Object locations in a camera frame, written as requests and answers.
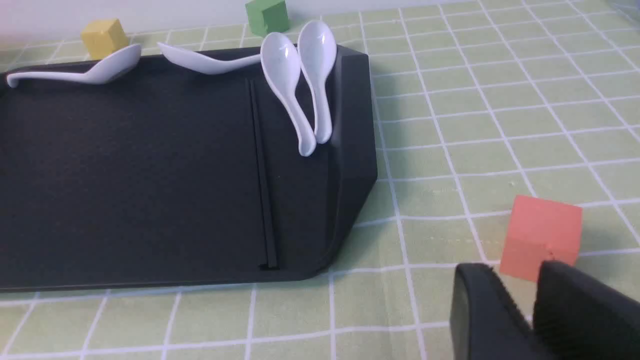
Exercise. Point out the white spoon far right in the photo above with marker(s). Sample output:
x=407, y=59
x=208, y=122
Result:
x=318, y=50

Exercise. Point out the black plastic tray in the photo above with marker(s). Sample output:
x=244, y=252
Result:
x=152, y=180

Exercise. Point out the green foam cube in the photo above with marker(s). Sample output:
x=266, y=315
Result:
x=267, y=16

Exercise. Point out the white spoon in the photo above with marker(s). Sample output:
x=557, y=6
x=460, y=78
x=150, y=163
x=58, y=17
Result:
x=106, y=70
x=282, y=67
x=318, y=50
x=203, y=64

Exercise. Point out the yellow foam cube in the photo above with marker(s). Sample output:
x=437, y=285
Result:
x=103, y=37

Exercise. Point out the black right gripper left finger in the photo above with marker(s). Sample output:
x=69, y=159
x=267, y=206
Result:
x=485, y=322

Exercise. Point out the orange foam cube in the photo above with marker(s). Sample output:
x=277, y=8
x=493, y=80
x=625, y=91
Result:
x=540, y=230

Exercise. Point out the white spoon far left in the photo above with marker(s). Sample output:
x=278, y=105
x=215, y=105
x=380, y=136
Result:
x=106, y=70

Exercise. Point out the green checkered tablecloth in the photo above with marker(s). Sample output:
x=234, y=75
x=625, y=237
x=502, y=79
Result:
x=476, y=102

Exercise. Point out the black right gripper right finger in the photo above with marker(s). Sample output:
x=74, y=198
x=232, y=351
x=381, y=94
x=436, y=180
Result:
x=578, y=317

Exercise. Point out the black chopstick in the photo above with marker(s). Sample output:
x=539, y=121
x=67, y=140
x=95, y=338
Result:
x=267, y=216

